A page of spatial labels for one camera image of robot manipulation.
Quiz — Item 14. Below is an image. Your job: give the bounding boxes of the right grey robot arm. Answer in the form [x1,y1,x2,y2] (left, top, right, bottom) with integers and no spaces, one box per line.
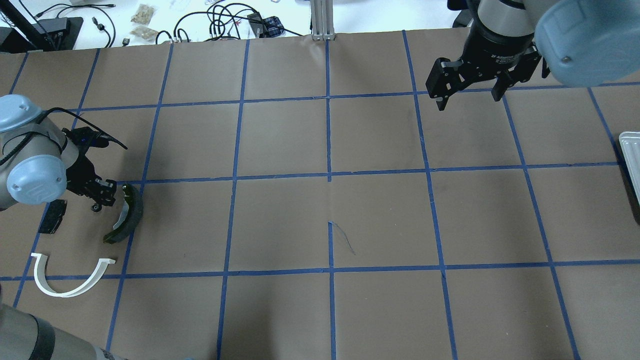
[425,0,640,111]

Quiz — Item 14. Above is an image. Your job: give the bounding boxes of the olive green brake shoe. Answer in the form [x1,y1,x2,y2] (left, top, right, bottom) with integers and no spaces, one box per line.
[102,183,144,244]

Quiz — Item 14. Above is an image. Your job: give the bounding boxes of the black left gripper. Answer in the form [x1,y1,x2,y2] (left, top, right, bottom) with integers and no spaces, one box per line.
[66,155,117,207]

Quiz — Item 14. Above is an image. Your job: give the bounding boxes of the silver ribbed metal tray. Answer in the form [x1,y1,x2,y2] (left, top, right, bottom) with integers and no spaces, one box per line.
[618,131,640,202]

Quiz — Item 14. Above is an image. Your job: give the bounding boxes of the black brake pad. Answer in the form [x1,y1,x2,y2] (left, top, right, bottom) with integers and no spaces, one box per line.
[38,199,67,235]

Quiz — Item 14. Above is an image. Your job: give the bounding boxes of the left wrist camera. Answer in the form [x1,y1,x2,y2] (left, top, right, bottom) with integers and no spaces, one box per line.
[62,126,109,151]

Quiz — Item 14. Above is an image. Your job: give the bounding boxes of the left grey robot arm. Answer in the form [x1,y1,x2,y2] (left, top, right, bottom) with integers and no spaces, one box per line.
[0,94,119,211]

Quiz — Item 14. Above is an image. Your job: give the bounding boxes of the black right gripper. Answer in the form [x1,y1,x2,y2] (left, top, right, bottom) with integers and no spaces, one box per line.
[425,25,543,112]

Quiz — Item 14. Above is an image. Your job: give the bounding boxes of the white curved plastic bracket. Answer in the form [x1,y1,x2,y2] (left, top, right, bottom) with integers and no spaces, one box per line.
[31,252,117,299]

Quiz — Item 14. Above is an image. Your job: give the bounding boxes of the aluminium frame post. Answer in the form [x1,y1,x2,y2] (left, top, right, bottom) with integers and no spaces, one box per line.
[308,0,336,42]

